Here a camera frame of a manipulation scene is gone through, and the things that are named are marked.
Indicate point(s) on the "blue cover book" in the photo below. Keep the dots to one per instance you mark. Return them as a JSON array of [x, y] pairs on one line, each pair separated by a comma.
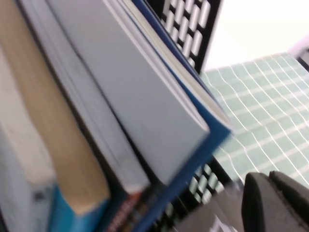
[[135, 91]]

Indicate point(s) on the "cyan spine book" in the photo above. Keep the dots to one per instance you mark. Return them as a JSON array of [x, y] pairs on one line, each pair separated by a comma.
[[48, 120]]

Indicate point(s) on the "green checked tablecloth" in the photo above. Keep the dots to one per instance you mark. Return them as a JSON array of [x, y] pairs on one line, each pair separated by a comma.
[[265, 116]]

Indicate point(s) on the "black mesh book holder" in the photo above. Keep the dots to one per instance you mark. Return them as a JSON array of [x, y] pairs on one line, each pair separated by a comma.
[[188, 53]]

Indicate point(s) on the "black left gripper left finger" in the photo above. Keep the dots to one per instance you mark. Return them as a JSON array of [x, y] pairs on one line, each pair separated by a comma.
[[260, 207]]

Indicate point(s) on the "grey spine book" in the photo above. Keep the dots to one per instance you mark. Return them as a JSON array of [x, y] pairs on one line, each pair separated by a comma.
[[19, 157]]

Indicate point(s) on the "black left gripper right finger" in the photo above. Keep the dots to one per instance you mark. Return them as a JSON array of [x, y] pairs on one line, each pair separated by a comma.
[[294, 198]]

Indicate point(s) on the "black spine robotics book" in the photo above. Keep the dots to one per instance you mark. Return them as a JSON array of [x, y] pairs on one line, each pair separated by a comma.
[[84, 108]]

